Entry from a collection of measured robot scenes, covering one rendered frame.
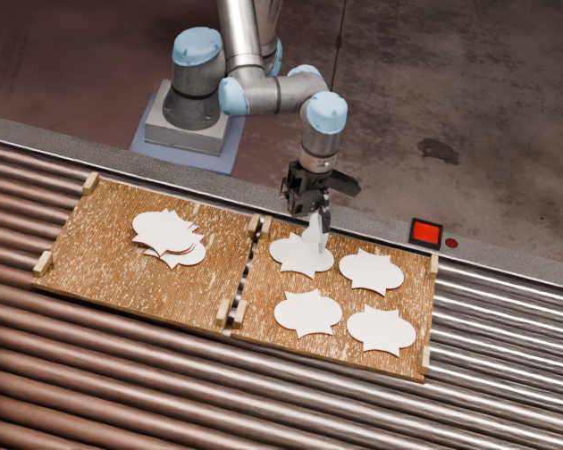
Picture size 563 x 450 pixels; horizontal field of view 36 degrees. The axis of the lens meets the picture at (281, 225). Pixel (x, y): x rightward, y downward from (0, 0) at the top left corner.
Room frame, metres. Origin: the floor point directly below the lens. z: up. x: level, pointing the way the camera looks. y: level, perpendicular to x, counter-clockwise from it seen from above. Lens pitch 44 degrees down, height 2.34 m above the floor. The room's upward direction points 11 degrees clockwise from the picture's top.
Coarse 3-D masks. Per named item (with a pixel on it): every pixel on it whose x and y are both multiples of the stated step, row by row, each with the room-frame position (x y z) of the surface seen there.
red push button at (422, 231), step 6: (420, 222) 1.54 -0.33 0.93; (420, 228) 1.52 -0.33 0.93; (426, 228) 1.52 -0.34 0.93; (432, 228) 1.53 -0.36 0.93; (438, 228) 1.53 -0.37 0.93; (414, 234) 1.49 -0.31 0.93; (420, 234) 1.50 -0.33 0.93; (426, 234) 1.50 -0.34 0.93; (432, 234) 1.51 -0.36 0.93; (438, 234) 1.51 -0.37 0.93; (426, 240) 1.48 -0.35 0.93; (432, 240) 1.48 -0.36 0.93
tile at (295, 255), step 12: (276, 240) 1.37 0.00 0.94; (288, 240) 1.38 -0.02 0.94; (300, 240) 1.38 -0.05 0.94; (276, 252) 1.33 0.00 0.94; (288, 252) 1.34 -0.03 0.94; (300, 252) 1.35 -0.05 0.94; (312, 252) 1.35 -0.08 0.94; (324, 252) 1.36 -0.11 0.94; (288, 264) 1.30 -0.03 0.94; (300, 264) 1.31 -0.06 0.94; (312, 264) 1.32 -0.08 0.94; (324, 264) 1.32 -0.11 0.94; (312, 276) 1.28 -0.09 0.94
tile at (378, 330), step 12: (360, 312) 1.21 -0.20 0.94; (372, 312) 1.21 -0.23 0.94; (384, 312) 1.22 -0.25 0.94; (396, 312) 1.23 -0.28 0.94; (348, 324) 1.17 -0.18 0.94; (360, 324) 1.17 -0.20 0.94; (372, 324) 1.18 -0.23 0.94; (384, 324) 1.19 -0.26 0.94; (396, 324) 1.19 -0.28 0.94; (408, 324) 1.20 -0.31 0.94; (360, 336) 1.14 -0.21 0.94; (372, 336) 1.15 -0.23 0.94; (384, 336) 1.16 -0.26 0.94; (396, 336) 1.16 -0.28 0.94; (408, 336) 1.17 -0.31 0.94; (372, 348) 1.12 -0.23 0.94; (384, 348) 1.12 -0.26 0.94; (396, 348) 1.13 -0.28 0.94
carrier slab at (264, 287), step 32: (288, 224) 1.44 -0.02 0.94; (256, 256) 1.32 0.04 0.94; (416, 256) 1.41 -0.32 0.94; (256, 288) 1.22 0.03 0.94; (288, 288) 1.24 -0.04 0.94; (320, 288) 1.26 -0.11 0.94; (416, 288) 1.31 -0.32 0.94; (256, 320) 1.14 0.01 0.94; (416, 320) 1.22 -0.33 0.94; (320, 352) 1.09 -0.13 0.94; (352, 352) 1.10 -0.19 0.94; (416, 352) 1.14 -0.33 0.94
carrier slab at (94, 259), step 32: (96, 192) 1.42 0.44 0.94; (128, 192) 1.44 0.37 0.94; (96, 224) 1.32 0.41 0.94; (128, 224) 1.34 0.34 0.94; (224, 224) 1.40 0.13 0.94; (64, 256) 1.21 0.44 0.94; (96, 256) 1.22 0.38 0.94; (128, 256) 1.24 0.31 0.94; (224, 256) 1.30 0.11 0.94; (64, 288) 1.12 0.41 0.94; (96, 288) 1.14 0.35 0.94; (128, 288) 1.15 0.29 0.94; (160, 288) 1.17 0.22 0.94; (192, 288) 1.19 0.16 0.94; (224, 288) 1.21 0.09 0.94; (160, 320) 1.10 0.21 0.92; (192, 320) 1.11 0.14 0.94
